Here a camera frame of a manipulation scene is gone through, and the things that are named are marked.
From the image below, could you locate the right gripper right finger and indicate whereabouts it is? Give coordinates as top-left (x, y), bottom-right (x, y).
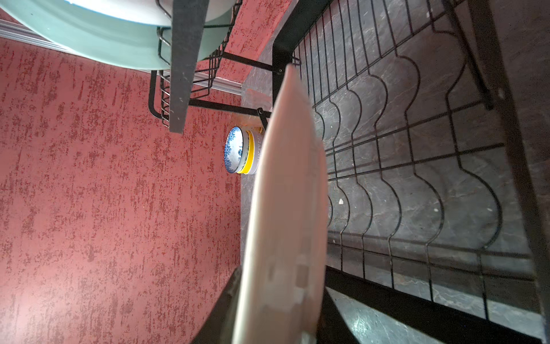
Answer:
top-left (316, 288), bottom-right (359, 344)

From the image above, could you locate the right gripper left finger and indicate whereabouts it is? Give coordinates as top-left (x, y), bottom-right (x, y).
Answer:
top-left (191, 266), bottom-right (242, 344)

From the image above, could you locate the yellow bowl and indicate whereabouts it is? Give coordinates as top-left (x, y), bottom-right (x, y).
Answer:
top-left (239, 130), bottom-right (255, 174)

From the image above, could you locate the white blue floral bowl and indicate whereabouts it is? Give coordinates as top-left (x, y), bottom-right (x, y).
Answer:
top-left (224, 126), bottom-right (249, 173)

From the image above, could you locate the pale pink bowl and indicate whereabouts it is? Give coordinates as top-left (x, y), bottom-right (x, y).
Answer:
top-left (249, 129), bottom-right (264, 175)

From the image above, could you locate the middle pale green plate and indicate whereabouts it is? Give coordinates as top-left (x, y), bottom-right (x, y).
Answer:
top-left (1, 1), bottom-right (241, 70)

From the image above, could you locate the right white floral plate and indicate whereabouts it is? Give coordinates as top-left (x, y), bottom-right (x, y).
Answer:
top-left (69, 0), bottom-right (236, 27)

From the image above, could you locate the black wire dish rack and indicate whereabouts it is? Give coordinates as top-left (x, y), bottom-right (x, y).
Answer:
top-left (148, 0), bottom-right (550, 344)

